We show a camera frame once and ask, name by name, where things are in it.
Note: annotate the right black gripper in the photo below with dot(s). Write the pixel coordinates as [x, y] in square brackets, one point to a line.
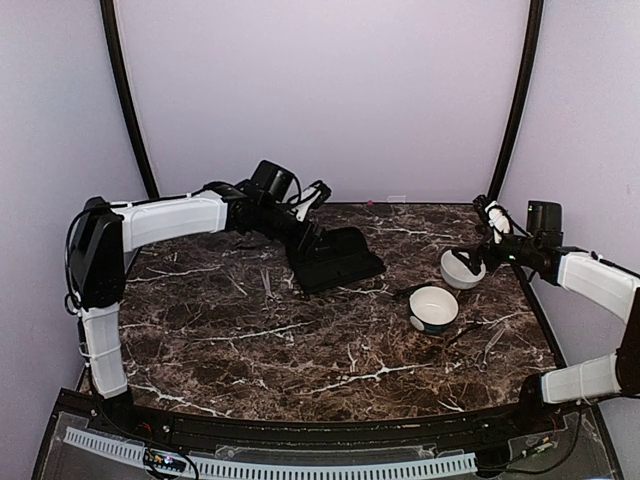
[490, 236]

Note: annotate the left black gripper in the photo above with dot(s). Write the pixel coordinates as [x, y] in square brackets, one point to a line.
[306, 246]

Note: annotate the black zippered tool case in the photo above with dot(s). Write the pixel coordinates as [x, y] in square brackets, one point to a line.
[340, 256]

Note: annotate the black hair clip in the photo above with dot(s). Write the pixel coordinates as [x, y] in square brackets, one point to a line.
[467, 330]
[408, 291]

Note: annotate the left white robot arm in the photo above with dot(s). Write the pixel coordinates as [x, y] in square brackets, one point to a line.
[101, 235]

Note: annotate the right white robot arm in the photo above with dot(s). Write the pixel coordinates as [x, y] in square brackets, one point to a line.
[539, 247]

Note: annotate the plain white bowl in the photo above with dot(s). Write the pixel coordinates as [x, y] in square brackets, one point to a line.
[457, 275]

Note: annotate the white and teal bowl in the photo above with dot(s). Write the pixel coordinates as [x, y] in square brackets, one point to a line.
[432, 310]

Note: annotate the silver scissors left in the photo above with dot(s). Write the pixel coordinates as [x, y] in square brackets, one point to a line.
[272, 300]

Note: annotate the silver scissors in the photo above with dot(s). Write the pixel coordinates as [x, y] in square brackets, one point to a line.
[481, 358]
[272, 300]

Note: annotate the silver scissors right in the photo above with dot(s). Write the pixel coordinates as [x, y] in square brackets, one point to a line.
[481, 358]

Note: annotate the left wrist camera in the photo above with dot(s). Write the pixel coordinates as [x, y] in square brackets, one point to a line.
[272, 179]

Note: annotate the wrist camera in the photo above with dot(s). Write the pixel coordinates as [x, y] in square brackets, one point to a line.
[544, 223]
[272, 179]

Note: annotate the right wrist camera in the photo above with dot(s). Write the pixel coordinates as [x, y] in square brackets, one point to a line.
[544, 223]

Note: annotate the black front rail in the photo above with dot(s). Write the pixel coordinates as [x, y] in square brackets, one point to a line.
[559, 443]

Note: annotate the right black frame post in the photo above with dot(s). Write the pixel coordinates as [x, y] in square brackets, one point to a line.
[527, 61]

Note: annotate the black frame post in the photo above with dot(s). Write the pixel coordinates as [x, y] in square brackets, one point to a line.
[527, 61]
[123, 89]

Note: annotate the left black frame post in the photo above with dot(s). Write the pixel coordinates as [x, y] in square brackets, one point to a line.
[123, 89]

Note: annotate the white slotted cable duct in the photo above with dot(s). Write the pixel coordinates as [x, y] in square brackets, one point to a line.
[245, 463]

